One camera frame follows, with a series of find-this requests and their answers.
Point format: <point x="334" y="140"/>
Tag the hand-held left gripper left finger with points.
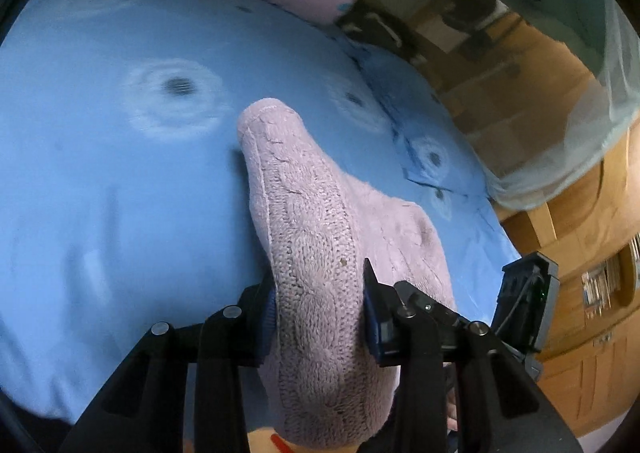
<point x="270" y="315"/>

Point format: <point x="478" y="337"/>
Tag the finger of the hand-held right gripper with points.
<point x="430" y="308"/>

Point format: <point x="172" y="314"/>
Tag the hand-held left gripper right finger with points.
<point x="372" y="328"/>

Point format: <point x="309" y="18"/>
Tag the pink knitted cardigan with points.
<point x="310" y="233"/>

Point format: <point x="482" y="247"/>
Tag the wooden cabinet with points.
<point x="590" y="358"/>

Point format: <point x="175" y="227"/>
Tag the pale mosquito net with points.
<point x="590" y="143"/>

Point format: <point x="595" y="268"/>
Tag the blue dandelion-print quilt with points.
<point x="100" y="183"/>

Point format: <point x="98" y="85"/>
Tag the dark patterned cloth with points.
<point x="380" y="33"/>

